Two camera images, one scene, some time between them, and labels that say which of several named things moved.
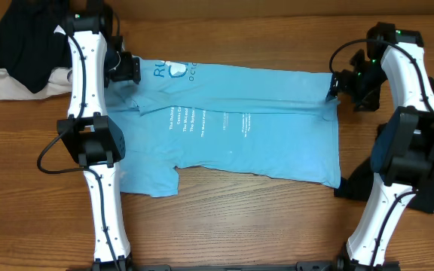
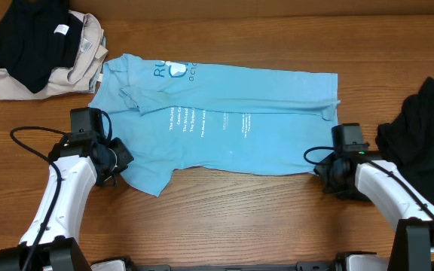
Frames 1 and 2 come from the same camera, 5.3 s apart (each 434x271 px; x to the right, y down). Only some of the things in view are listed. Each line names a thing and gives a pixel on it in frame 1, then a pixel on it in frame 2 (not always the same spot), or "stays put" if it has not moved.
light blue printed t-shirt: (187, 113) stays put
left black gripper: (135, 70) → (123, 158)
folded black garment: (25, 43) stays put
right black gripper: (343, 84) → (323, 170)
